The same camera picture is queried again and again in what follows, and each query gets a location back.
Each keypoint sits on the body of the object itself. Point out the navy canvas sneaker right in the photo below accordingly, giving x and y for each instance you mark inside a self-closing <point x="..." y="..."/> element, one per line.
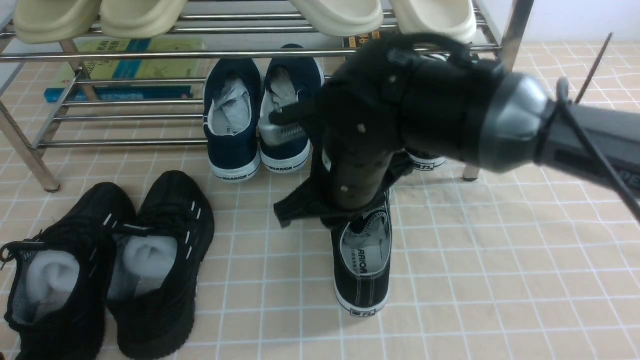
<point x="286" y="148"/>

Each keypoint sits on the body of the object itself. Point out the cream slipper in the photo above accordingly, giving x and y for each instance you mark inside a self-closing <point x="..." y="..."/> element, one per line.
<point x="452" y="18"/>
<point x="341" y="18"/>

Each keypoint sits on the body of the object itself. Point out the navy canvas sneaker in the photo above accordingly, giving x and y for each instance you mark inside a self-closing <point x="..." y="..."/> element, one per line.
<point x="231" y="95"/>
<point x="286" y="148"/>

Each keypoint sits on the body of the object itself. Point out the navy canvas sneaker left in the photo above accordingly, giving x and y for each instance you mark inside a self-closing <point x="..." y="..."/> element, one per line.
<point x="231" y="95"/>

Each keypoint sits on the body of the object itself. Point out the cream slipper far right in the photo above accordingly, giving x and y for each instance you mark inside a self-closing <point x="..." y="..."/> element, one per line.
<point x="452" y="18"/>

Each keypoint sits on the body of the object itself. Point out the beige slipper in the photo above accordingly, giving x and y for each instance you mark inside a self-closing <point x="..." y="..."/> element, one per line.
<point x="139" y="19"/>
<point x="52" y="21"/>

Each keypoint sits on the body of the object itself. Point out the black knit sneaker left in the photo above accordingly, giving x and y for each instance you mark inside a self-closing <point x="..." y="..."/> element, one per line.
<point x="57" y="300"/>

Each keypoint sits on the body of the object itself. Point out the beige slipper far left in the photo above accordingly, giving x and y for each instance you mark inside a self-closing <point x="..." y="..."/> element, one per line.
<point x="52" y="21"/>

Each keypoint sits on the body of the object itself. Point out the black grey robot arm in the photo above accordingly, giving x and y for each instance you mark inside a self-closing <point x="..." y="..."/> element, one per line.
<point x="524" y="126"/>

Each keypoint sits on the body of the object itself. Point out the black knit sneaker right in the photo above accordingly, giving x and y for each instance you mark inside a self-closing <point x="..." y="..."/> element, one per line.
<point x="154" y="285"/>

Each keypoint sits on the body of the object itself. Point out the yellow green book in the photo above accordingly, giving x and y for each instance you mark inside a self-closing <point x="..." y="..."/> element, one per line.
<point x="144" y="69"/>

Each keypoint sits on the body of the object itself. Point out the black canvas sneaker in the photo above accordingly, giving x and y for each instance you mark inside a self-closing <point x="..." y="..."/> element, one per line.
<point x="362" y="254"/>
<point x="426" y="162"/>

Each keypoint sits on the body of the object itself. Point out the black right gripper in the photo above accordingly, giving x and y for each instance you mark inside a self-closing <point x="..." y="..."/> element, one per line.
<point x="422" y="91"/>

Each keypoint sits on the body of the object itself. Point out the black knit sneaker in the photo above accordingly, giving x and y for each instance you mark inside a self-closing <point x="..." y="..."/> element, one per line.
<point x="154" y="285"/>
<point x="57" y="300"/>

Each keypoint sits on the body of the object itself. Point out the blue book under yellow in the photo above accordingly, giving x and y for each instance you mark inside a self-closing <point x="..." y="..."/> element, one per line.
<point x="120" y="93"/>

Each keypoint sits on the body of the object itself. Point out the silver metal shoe rack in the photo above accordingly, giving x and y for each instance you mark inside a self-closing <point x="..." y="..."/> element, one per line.
<point x="228" y="29"/>

